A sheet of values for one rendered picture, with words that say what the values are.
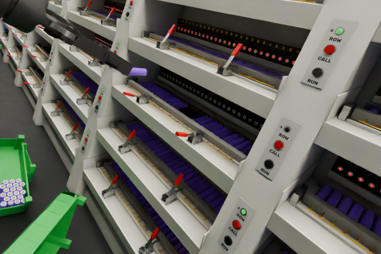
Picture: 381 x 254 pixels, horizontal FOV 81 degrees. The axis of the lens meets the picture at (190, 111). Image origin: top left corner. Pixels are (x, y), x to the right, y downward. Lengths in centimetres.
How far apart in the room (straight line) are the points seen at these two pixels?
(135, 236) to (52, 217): 25
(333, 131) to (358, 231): 19
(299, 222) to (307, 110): 21
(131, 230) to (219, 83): 57
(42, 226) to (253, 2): 77
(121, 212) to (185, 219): 31
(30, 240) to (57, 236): 27
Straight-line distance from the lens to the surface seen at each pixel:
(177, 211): 67
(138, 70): 57
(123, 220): 88
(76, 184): 113
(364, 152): 45
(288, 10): 54
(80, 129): 129
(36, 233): 74
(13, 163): 118
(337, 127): 45
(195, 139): 59
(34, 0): 46
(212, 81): 57
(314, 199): 54
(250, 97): 51
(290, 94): 47
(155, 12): 95
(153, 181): 74
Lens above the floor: 74
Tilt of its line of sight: 12 degrees down
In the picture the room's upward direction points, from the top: 23 degrees clockwise
